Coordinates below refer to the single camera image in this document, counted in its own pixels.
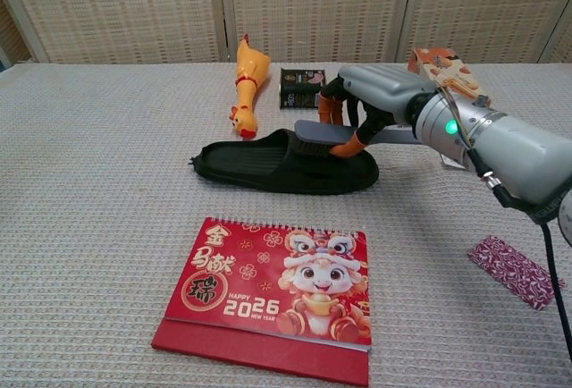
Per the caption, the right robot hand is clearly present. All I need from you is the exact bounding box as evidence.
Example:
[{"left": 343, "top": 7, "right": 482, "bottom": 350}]
[{"left": 315, "top": 64, "right": 437, "bottom": 158}]

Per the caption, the grey cleaning brush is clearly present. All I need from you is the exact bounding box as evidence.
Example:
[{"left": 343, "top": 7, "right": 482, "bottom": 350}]
[{"left": 293, "top": 120, "right": 422, "bottom": 157}]

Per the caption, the orange snack box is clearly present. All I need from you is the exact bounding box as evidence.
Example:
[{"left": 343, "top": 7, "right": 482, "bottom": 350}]
[{"left": 407, "top": 46, "right": 492, "bottom": 107}]

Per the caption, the black rectangular tin can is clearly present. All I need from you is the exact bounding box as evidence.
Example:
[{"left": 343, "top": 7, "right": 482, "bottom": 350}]
[{"left": 279, "top": 67, "right": 330, "bottom": 110}]

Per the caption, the woven folding screen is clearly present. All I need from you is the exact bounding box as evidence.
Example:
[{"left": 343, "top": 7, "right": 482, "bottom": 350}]
[{"left": 0, "top": 0, "right": 572, "bottom": 65}]

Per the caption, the yellow rubber chicken toy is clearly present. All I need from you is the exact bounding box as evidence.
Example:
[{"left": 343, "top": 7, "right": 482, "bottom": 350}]
[{"left": 229, "top": 33, "right": 273, "bottom": 141}]

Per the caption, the black rubber slipper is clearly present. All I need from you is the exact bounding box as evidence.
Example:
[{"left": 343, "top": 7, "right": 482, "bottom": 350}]
[{"left": 187, "top": 128, "right": 381, "bottom": 196}]

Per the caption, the red 2026 desk calendar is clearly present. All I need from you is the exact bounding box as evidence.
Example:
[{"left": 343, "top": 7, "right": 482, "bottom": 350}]
[{"left": 150, "top": 216, "right": 373, "bottom": 388}]

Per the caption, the beige woven tablecloth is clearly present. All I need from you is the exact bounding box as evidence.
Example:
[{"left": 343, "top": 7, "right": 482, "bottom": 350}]
[{"left": 0, "top": 62, "right": 572, "bottom": 388}]

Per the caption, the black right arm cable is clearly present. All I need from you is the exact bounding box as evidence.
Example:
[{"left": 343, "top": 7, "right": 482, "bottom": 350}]
[{"left": 467, "top": 148, "right": 572, "bottom": 362}]

